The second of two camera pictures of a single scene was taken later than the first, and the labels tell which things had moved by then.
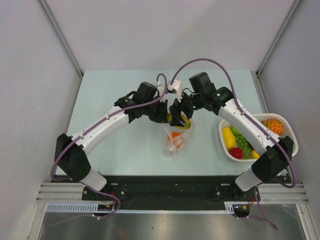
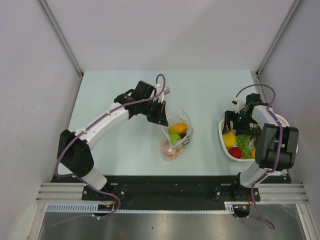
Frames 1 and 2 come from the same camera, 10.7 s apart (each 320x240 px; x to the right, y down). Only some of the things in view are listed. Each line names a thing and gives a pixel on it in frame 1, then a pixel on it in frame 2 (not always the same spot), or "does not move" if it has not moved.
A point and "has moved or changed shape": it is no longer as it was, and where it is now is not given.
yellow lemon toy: [229, 137] does not move
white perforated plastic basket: [289, 132] does not move
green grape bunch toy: [242, 143] does not move
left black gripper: [161, 117] does not move
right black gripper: [177, 120] → [231, 115]
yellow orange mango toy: [254, 155] does not move
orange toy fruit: [173, 134] → [171, 151]
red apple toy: [236, 152] does not move
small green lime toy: [237, 134] has moved or changed shape
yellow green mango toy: [188, 123] → [178, 128]
